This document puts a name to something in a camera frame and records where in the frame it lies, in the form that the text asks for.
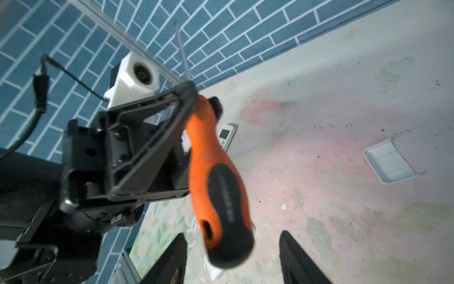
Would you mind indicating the left aluminium corner post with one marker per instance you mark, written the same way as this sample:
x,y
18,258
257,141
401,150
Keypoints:
x,y
97,16

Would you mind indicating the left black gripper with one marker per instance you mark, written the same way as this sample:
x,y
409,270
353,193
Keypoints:
x,y
112,169

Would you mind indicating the white battery cover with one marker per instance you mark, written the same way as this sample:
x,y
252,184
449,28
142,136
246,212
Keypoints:
x,y
387,163

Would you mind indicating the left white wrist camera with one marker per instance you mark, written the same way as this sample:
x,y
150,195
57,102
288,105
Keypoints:
x,y
136,79

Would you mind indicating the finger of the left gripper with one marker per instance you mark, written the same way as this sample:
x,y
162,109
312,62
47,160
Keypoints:
x,y
190,170

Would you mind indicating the orange black screwdriver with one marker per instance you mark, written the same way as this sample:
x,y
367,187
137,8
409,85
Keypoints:
x,y
222,211

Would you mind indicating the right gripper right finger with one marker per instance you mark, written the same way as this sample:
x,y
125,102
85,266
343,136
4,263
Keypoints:
x,y
297,266

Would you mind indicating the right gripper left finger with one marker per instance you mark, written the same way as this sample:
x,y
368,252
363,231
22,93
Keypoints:
x,y
171,266

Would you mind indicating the white remote control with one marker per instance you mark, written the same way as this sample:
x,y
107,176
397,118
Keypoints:
x,y
215,273
226,135

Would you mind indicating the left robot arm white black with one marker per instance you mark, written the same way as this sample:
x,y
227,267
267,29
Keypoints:
x,y
58,214

